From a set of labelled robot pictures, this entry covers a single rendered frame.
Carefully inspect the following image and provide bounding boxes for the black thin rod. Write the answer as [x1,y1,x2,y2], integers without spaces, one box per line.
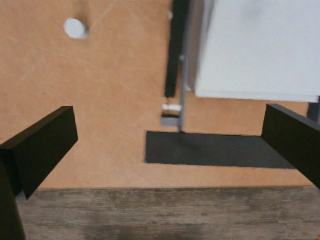
[166,0,197,114]

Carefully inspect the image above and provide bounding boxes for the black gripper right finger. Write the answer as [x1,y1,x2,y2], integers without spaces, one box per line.
[261,103,320,190]

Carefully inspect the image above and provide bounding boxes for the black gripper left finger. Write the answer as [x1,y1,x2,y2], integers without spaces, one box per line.
[0,106,78,240]

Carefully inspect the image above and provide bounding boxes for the grey cylinder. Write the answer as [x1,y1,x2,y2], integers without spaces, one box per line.
[67,20,92,40]

